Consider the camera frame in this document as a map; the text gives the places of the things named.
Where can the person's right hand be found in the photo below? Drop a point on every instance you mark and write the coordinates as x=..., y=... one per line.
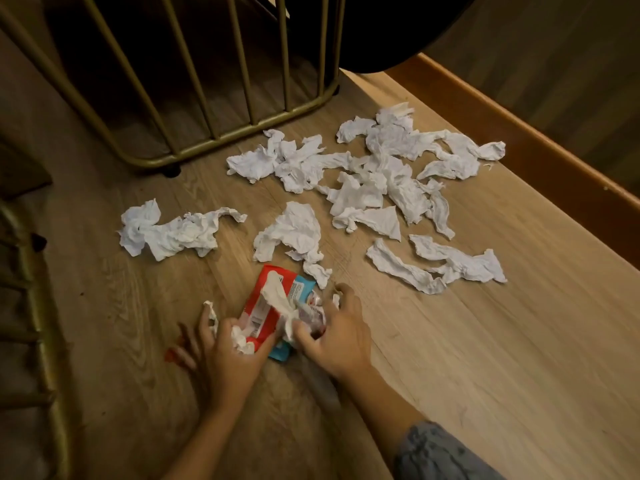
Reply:
x=345, y=344

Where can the person's left hand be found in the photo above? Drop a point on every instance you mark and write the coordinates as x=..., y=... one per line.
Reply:
x=220, y=364

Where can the person's left thumb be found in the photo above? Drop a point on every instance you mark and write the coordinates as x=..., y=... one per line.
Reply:
x=262, y=343

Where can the person's right thumb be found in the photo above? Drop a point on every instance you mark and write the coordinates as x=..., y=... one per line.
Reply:
x=307, y=337

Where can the small tissue sheet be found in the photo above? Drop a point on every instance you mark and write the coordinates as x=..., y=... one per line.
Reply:
x=242, y=342

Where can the red and blue tissue packet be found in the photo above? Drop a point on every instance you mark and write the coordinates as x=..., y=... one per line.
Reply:
x=260, y=307

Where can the long white tissue sheet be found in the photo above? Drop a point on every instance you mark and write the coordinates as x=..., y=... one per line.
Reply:
x=280, y=299

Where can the person's right forearm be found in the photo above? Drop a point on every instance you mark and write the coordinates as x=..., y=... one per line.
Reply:
x=380, y=404

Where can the person's left forearm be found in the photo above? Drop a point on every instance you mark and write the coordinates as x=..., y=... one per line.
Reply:
x=210, y=444

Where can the scatter of crumpled white tissues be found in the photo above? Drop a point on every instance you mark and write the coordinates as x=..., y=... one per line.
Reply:
x=380, y=179

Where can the grey sleeve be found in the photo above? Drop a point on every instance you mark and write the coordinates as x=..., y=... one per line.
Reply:
x=440, y=457

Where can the wooden skirting board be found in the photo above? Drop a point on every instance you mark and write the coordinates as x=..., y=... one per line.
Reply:
x=540, y=159

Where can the black round seat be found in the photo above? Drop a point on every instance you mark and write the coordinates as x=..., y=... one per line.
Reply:
x=380, y=29

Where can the gold metal chair frame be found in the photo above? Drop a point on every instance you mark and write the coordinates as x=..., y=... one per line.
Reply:
x=165, y=157
x=47, y=344

